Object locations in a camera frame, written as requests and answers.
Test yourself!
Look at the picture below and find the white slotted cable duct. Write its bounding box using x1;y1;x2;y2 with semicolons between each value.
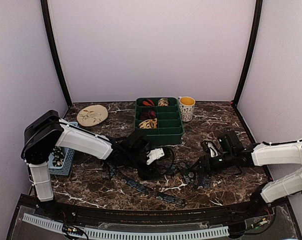
22;213;229;240

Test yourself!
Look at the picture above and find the floral cream rolled tie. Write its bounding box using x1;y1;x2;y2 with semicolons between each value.
158;98;169;107

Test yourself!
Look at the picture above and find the light blue plastic basket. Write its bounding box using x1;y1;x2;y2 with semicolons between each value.
47;121;79;176

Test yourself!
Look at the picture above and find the maroon navy striped rolled tie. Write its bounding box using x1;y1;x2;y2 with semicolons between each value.
139;110;157;120

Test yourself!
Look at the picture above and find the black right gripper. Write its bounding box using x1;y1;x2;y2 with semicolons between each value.
191;150;235;175

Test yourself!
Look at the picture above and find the green compartment organizer tray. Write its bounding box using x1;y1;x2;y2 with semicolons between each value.
135;97;184;146

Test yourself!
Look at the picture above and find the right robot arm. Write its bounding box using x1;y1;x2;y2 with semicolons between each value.
190;131;302;217

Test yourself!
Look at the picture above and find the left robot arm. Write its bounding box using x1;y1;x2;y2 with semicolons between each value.
21;110;169;218

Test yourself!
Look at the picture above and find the black front rail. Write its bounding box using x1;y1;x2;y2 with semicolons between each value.
20;194;289;228

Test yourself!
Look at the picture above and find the black white patterned tie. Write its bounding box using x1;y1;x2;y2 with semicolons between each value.
52;146;65;167

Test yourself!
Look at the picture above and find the yellow patterned rolled tie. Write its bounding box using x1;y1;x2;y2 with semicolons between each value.
138;119;158;129

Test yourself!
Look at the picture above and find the red navy striped rolled tie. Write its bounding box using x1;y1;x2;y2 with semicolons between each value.
141;98;155;107

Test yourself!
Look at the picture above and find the dark floral necktie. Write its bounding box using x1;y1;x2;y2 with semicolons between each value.
102;161;211;207

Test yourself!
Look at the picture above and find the right black frame post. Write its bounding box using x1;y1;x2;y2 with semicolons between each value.
231;0;263;108

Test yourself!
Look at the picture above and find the left black frame post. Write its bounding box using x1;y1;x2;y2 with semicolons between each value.
40;0;73;108

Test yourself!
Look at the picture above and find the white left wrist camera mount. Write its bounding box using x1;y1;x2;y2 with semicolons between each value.
146;147;165;165

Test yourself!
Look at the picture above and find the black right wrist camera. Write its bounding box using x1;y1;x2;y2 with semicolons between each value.
218;130;243;152

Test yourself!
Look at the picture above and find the white mug yellow inside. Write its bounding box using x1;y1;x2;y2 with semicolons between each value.
178;96;196;122

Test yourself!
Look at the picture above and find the round bird-pattern plate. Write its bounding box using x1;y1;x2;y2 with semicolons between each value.
77;104;108;127

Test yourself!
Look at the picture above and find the black frame post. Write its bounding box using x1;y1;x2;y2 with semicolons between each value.
231;0;263;108
40;0;73;108

